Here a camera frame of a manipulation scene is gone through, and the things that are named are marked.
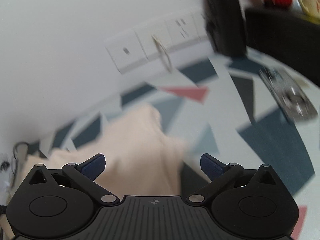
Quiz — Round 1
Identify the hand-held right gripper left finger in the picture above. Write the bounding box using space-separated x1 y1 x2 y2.
24 153 121 205

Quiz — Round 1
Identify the black long object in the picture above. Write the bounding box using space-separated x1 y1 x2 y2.
245 6 320 83

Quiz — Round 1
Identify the white plugged cable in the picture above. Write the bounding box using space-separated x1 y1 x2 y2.
151 34 173 72

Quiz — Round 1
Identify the geometric patterned mat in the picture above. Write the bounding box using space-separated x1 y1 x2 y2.
37 55 320 240

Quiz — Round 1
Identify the white wall outlet panel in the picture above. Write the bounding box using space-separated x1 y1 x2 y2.
105 5 213 75

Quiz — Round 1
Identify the shiny metal object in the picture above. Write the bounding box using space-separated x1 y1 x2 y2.
259 67 319 124

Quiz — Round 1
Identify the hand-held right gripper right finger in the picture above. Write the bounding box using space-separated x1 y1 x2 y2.
186 153 286 205

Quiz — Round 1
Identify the cream sweatshirt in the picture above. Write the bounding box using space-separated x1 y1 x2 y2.
0 104 212 240

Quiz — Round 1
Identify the yellow object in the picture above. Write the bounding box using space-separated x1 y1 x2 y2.
296 0 320 15

